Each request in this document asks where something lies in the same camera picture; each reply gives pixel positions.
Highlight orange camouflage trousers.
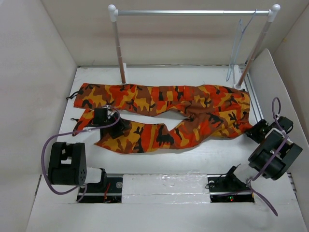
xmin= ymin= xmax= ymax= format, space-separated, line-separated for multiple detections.
xmin=74 ymin=83 xmax=252 ymax=154

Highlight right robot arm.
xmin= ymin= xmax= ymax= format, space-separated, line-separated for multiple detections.
xmin=246 ymin=116 xmax=303 ymax=180

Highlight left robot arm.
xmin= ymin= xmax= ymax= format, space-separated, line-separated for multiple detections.
xmin=41 ymin=107 xmax=124 ymax=195

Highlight white clothes rack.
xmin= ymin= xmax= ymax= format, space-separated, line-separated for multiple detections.
xmin=108 ymin=4 xmax=281 ymax=89

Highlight aluminium side rail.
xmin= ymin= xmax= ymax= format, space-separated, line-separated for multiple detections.
xmin=243 ymin=72 xmax=264 ymax=125

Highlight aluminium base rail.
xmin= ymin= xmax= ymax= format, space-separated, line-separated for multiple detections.
xmin=77 ymin=174 xmax=255 ymax=204

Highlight blue wire hanger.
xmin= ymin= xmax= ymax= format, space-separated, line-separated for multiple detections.
xmin=226 ymin=9 xmax=257 ymax=81

